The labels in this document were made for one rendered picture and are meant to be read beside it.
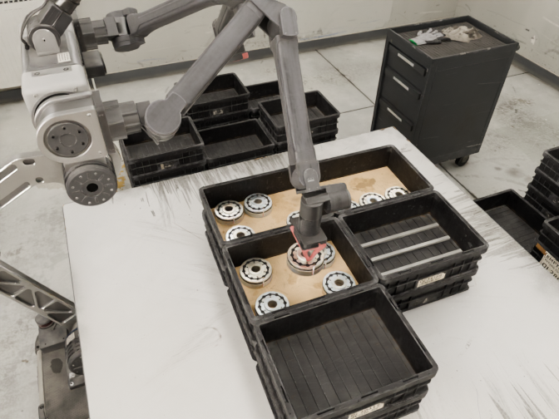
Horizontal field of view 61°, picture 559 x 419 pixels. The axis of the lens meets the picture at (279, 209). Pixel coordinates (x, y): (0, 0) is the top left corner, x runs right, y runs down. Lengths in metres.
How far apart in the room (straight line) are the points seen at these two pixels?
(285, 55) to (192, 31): 3.27
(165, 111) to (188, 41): 3.40
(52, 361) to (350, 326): 1.29
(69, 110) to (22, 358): 1.71
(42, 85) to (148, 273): 0.85
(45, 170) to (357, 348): 1.04
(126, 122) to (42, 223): 2.15
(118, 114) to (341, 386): 0.88
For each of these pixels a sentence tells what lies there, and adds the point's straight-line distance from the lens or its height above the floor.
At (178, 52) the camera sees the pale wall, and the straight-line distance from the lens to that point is 4.49.
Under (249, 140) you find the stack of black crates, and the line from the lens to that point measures 2.90.
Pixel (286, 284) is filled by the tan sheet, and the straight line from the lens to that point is 1.52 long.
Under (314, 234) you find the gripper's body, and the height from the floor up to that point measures 1.15.
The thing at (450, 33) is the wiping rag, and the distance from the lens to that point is 3.18.
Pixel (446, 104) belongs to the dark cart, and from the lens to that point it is 3.04.
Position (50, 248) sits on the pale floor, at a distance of 3.01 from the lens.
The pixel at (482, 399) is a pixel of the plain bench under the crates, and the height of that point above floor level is 0.70.
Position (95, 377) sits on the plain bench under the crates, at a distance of 1.59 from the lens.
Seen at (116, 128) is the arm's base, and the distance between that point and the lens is 1.09.
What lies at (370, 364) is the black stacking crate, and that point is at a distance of 1.40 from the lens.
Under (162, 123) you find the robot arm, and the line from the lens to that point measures 1.08.
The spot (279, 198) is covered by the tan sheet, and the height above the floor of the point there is 0.83.
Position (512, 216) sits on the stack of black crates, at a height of 0.27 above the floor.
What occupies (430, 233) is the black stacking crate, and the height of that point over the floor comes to 0.83.
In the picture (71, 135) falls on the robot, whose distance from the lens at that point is 1.10.
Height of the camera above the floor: 2.03
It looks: 43 degrees down
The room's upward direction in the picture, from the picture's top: 1 degrees clockwise
